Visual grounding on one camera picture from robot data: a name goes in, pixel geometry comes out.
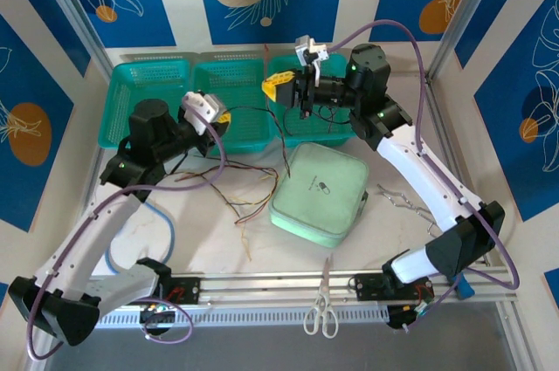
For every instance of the metal forceps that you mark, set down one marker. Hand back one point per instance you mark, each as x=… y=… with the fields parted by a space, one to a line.
x=406 y=205

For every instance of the blue stethoscope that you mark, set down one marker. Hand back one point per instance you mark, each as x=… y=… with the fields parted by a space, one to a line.
x=171 y=231

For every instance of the mint green zip pouch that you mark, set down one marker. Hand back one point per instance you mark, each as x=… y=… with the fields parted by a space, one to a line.
x=323 y=196

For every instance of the aluminium frame post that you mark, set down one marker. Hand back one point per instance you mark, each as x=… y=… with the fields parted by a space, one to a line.
x=467 y=17
x=77 y=17

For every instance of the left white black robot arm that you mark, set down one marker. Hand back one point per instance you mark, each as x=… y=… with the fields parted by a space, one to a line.
x=83 y=240

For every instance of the blue plastic clamp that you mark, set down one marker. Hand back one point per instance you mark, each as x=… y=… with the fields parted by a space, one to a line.
x=464 y=289

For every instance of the teal perforated plastic basket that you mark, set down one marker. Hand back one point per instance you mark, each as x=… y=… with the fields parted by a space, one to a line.
x=118 y=91
x=236 y=83
x=332 y=131

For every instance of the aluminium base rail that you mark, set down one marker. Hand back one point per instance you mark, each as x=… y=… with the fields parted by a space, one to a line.
x=271 y=286

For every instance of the aluminium side rail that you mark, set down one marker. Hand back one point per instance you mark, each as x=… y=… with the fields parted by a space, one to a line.
x=443 y=126

